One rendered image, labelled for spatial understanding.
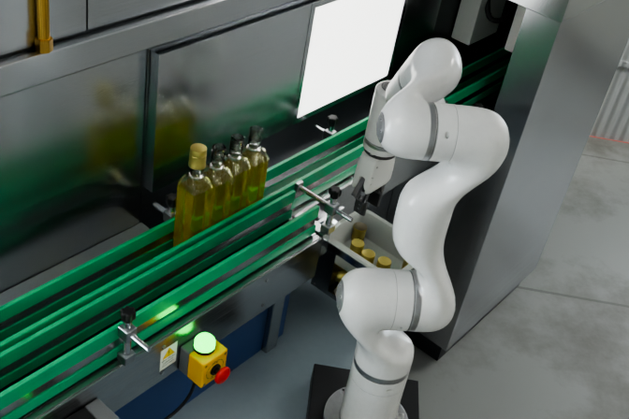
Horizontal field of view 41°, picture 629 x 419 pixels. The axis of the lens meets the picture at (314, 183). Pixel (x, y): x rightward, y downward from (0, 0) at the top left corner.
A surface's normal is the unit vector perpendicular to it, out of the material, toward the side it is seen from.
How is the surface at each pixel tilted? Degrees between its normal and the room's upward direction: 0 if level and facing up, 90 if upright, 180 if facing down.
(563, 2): 90
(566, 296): 0
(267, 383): 0
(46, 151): 90
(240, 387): 0
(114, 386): 90
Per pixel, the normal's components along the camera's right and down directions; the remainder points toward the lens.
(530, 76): -0.64, 0.36
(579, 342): 0.15, -0.80
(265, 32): 0.75, 0.48
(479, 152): 0.09, 0.55
